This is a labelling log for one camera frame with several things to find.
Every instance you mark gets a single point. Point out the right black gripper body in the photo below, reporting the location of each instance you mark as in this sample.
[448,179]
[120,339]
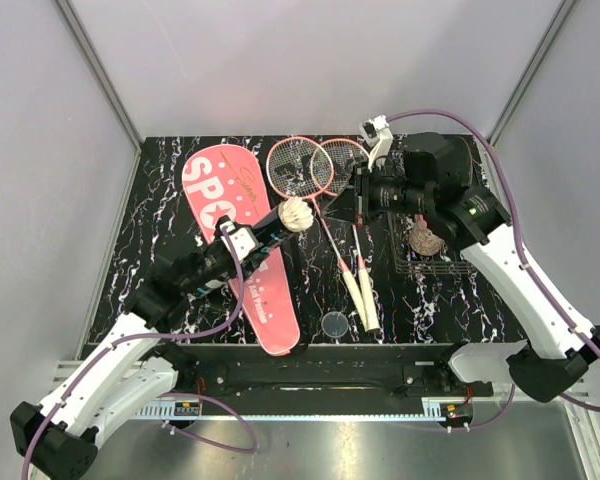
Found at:
[392,193]

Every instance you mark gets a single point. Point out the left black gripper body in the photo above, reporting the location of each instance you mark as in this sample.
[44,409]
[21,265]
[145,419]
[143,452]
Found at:
[216,259]

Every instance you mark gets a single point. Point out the shuttlecock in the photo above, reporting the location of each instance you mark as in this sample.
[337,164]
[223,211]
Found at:
[295,214]

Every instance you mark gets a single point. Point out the black shuttlecock tube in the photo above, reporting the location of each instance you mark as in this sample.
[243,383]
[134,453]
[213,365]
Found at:
[191,281]

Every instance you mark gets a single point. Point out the pink racket bag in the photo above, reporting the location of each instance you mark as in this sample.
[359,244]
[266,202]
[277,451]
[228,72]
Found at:
[227,180]

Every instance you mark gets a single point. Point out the clear tube lid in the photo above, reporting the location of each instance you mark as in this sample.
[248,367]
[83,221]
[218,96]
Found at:
[334,324]

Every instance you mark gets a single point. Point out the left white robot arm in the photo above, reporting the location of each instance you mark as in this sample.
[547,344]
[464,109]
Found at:
[140,359]

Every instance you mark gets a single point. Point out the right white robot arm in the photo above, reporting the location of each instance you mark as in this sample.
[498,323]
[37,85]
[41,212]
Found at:
[436,181]

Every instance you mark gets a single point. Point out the right pink badminton racket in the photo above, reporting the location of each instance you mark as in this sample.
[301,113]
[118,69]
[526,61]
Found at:
[345,155]

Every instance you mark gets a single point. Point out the pink badminton racket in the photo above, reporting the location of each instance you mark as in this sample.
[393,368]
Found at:
[298,166]
[345,155]

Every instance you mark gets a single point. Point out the left pink badminton racket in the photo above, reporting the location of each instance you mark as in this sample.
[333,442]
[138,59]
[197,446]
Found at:
[298,166]

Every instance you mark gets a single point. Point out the pink patterned cup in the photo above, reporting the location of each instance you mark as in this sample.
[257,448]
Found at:
[422,240]

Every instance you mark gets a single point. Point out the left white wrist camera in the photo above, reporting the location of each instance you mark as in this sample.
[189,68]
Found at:
[235,237]

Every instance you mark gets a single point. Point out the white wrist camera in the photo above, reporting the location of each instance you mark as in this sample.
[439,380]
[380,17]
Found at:
[235,237]
[376,133]

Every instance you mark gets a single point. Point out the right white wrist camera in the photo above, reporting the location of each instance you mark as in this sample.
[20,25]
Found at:
[376,133]

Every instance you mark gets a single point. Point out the black wire basket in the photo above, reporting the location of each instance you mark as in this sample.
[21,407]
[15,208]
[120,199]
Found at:
[446,261]

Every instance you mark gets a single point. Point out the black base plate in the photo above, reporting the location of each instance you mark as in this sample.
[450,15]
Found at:
[347,379]

